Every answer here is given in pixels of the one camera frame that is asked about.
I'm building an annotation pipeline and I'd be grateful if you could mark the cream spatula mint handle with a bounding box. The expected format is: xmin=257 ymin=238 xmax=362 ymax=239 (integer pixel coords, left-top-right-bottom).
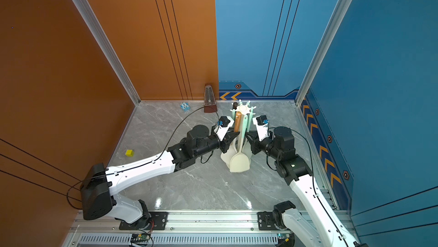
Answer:
xmin=221 ymin=116 xmax=238 ymax=156

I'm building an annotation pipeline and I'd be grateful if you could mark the cream spatula wooden handle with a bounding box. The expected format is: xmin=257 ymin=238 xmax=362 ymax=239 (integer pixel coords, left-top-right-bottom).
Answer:
xmin=229 ymin=115 xmax=250 ymax=173

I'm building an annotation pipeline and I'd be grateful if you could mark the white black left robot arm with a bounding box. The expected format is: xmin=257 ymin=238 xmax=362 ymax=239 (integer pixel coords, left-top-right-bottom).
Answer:
xmin=80 ymin=125 xmax=240 ymax=230

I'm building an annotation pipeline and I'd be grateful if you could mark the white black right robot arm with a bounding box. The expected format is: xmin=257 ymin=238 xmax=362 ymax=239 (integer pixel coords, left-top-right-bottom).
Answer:
xmin=245 ymin=127 xmax=363 ymax=247

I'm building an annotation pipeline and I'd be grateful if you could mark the cream utensil rack stand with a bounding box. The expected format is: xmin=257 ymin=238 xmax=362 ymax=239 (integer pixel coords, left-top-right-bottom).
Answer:
xmin=220 ymin=99 xmax=257 ymax=169

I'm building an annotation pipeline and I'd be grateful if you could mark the dark red metronome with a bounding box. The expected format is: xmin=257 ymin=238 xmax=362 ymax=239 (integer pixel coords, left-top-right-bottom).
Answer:
xmin=204 ymin=85 xmax=217 ymax=113

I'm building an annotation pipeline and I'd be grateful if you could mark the small blue toy cube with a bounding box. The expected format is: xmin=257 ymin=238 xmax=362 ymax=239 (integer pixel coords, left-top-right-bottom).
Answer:
xmin=180 ymin=102 xmax=190 ymax=112

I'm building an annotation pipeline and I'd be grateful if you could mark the small yellow cube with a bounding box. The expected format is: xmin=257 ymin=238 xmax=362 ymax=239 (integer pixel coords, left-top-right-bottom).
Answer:
xmin=125 ymin=150 xmax=134 ymax=157

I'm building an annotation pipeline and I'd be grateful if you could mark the right green circuit board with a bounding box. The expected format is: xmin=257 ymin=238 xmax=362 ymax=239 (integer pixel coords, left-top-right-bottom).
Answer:
xmin=277 ymin=233 xmax=293 ymax=246

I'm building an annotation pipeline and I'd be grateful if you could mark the green circuit board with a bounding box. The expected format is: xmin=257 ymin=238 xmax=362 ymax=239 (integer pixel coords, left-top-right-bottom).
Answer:
xmin=277 ymin=233 xmax=293 ymax=246
xmin=130 ymin=233 xmax=154 ymax=247

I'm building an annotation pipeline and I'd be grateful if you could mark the left green circuit board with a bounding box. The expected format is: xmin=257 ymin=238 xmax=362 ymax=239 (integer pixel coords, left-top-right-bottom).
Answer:
xmin=130 ymin=233 xmax=154 ymax=247

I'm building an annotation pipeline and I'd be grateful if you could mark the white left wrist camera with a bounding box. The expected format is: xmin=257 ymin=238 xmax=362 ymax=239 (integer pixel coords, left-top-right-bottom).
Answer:
xmin=213 ymin=116 xmax=234 ymax=141

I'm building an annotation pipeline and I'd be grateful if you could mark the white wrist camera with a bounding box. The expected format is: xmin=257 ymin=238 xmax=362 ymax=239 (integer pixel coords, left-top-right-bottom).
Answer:
xmin=213 ymin=116 xmax=234 ymax=141
xmin=253 ymin=115 xmax=269 ymax=142

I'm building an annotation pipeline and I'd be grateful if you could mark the cream turner mint handle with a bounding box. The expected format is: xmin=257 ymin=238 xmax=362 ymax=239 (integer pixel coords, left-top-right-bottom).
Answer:
xmin=243 ymin=107 xmax=254 ymax=159

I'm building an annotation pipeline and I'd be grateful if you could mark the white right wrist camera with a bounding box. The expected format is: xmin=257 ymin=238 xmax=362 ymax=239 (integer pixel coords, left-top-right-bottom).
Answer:
xmin=253 ymin=115 xmax=269 ymax=142

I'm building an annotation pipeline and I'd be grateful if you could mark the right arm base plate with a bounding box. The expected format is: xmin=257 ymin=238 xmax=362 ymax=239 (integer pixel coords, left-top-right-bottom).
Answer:
xmin=257 ymin=211 xmax=285 ymax=231

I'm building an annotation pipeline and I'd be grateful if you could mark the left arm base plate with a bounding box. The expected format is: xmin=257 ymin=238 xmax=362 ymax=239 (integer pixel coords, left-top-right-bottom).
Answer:
xmin=119 ymin=212 xmax=169 ymax=231

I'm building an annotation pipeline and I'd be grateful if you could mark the aluminium rail frame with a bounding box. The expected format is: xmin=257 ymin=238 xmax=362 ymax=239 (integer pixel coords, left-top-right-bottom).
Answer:
xmin=61 ymin=209 xmax=360 ymax=247

